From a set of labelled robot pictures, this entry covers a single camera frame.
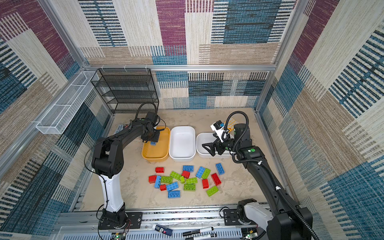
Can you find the green lego plate studded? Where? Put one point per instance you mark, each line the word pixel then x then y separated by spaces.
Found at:
pixel 191 181

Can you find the small red lego brick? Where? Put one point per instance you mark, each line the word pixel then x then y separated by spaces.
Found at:
pixel 163 187

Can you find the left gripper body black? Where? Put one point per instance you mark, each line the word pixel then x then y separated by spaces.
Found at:
pixel 154 136

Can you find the light blue lego plate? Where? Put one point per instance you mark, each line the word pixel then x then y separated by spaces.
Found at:
pixel 200 172

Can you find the black white marker pen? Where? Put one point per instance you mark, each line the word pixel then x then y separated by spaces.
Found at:
pixel 203 237

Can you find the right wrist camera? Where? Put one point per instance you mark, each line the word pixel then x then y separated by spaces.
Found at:
pixel 219 128

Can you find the black wire mesh shelf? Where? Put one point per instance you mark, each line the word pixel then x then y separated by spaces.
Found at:
pixel 125 91

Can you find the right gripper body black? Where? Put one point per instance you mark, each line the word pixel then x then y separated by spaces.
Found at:
pixel 228 144

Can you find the green lego plate hollow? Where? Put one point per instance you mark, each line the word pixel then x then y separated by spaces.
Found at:
pixel 189 187

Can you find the large red lego brick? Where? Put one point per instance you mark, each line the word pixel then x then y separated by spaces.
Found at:
pixel 186 174

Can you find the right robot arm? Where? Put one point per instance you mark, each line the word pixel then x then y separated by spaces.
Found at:
pixel 285 220

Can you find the green lego plate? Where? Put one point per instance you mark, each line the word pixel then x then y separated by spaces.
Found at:
pixel 211 191
pixel 166 179
pixel 175 175

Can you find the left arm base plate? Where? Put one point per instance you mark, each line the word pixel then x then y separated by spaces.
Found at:
pixel 120 220

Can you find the green lego brick right centre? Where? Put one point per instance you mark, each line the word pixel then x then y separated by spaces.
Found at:
pixel 206 173

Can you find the red lego brick tall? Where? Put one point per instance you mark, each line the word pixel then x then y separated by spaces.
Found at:
pixel 160 170

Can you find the small red brick right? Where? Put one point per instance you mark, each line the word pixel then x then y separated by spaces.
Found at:
pixel 205 183

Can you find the white wire wall basket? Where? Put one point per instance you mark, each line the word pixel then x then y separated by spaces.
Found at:
pixel 59 116

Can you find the middle white plastic tub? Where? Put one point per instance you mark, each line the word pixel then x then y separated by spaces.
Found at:
pixel 182 143

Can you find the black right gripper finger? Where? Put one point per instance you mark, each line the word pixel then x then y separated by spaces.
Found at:
pixel 217 140
pixel 210 147

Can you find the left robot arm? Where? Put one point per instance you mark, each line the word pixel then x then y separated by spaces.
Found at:
pixel 108 158

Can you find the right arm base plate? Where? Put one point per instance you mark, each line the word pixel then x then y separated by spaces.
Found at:
pixel 233 217

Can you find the yellow calculator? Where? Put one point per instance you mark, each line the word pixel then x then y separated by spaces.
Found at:
pixel 231 123

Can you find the yellow plastic tub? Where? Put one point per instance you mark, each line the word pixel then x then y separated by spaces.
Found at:
pixel 157 151

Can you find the treehouse paperback book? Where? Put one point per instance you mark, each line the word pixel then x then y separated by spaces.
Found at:
pixel 120 128

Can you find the blue marker pen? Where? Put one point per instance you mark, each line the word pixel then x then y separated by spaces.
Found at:
pixel 163 230

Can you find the blue lego plate front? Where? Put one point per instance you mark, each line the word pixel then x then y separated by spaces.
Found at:
pixel 174 194

